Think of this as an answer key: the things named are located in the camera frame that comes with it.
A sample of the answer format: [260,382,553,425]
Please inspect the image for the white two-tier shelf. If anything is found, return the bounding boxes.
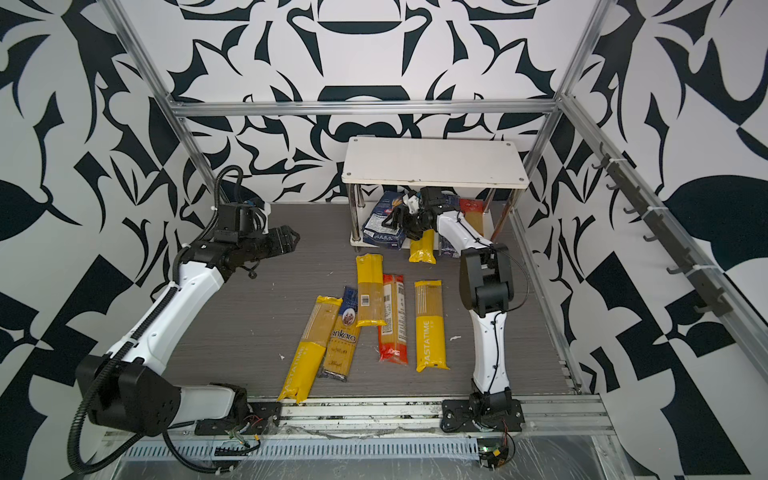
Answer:
[342,137,530,247]

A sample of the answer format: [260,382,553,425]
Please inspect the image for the yellow Pastatime bag leftmost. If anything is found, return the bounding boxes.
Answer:
[278,296,342,403]

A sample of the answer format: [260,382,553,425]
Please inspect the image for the blue Barilla spaghetti bag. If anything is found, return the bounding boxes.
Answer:
[439,236,460,259]

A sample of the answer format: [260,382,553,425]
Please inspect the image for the red label spaghetti bag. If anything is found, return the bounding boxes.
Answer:
[378,274,408,365]

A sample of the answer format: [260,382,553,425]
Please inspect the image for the yellow pastatime bag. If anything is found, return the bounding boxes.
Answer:
[414,280,449,372]
[278,296,342,403]

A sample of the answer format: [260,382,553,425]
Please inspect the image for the wall hook rack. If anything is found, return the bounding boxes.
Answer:
[592,143,733,317]

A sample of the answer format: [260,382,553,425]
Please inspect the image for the small circuit board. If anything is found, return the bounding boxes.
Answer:
[477,437,513,470]

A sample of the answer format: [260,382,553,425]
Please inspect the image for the red yellow spaghetti bag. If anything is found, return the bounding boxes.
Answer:
[459,198,484,237]

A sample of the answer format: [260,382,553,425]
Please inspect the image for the white slotted cable duct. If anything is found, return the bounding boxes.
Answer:
[140,436,481,462]

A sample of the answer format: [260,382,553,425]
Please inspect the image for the blue Barilla pasta box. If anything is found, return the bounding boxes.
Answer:
[361,191,406,249]

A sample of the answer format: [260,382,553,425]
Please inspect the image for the blue label spaghetti bag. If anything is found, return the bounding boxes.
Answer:
[317,286,361,382]

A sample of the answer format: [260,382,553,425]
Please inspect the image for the aluminium frame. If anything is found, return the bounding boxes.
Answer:
[98,0,768,385]

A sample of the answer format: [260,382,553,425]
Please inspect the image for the yellow spaghetti bag short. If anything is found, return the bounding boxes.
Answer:
[356,254,386,327]

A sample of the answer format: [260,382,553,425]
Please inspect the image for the yellow Pastatime bag right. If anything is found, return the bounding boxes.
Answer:
[414,280,449,372]

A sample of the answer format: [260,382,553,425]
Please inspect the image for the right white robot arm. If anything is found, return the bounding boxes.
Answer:
[384,187,525,433]

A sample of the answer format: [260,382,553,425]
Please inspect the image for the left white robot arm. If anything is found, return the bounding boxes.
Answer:
[67,185,300,475]

